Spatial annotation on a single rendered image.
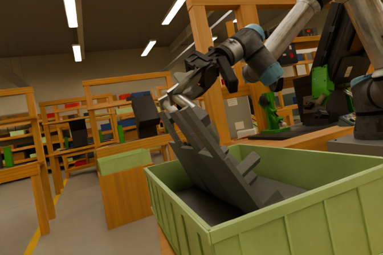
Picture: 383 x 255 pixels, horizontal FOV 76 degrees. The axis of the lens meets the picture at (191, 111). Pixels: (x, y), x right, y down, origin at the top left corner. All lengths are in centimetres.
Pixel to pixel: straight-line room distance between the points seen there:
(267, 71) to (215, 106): 94
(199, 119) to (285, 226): 22
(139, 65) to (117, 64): 101
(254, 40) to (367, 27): 35
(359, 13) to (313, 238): 69
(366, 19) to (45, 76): 1108
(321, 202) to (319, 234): 5
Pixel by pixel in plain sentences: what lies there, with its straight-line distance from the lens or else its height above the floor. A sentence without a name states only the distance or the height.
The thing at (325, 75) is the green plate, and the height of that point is 120.
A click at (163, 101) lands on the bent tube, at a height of 118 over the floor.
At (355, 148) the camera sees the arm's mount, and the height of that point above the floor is 89.
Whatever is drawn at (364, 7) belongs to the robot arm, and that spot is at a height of 134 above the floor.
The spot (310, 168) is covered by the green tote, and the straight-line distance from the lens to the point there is 77.
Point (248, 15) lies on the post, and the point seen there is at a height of 177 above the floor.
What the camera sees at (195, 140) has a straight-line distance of 61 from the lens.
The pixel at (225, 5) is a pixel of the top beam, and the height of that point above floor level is 185.
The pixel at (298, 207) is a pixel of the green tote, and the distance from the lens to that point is 44.
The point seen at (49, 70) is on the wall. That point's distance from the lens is 1148.
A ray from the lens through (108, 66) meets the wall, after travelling 1148.
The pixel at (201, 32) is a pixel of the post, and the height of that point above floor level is 166.
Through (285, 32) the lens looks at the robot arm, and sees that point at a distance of 96.
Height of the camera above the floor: 112
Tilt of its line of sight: 1 degrees up
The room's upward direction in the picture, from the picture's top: 11 degrees counter-clockwise
